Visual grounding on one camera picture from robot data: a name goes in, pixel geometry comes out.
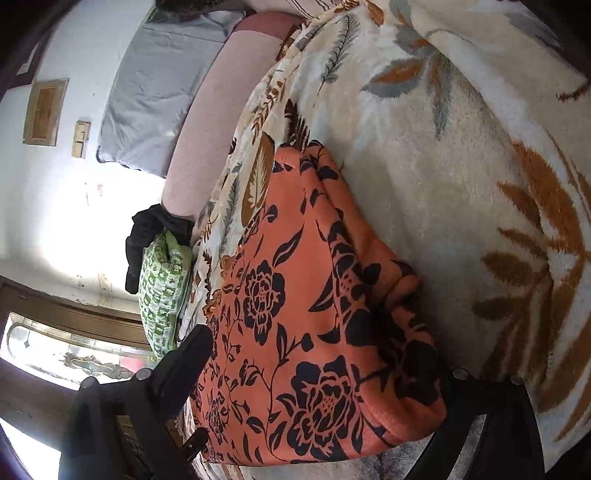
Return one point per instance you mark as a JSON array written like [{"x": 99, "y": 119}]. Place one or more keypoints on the green printed cloth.
[{"x": 159, "y": 286}]

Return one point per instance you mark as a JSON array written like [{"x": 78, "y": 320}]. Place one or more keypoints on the orange floral garment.
[{"x": 300, "y": 277}]

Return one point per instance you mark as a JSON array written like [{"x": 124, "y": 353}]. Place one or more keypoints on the black cloth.
[{"x": 138, "y": 240}]

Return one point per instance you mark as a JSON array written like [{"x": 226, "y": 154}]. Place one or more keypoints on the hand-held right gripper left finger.
[{"x": 189, "y": 364}]

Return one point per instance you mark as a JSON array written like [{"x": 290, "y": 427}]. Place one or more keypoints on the wooden door with glass panel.
[{"x": 46, "y": 300}]

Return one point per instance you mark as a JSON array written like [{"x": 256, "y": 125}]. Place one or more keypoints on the beige wall switch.
[{"x": 81, "y": 138}]

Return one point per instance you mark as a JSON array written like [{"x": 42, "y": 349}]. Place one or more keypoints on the cream leaf-print blanket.
[{"x": 438, "y": 161}]

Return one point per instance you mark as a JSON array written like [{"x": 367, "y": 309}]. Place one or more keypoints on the grey pillow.
[{"x": 152, "y": 101}]

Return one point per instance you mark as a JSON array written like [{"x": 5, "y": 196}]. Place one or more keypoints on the pink mattress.
[{"x": 207, "y": 115}]

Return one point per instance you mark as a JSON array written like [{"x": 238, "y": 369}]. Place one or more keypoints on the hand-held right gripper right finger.
[{"x": 461, "y": 415}]

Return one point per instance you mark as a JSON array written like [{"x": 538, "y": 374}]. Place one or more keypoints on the framed wall panel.
[{"x": 45, "y": 113}]

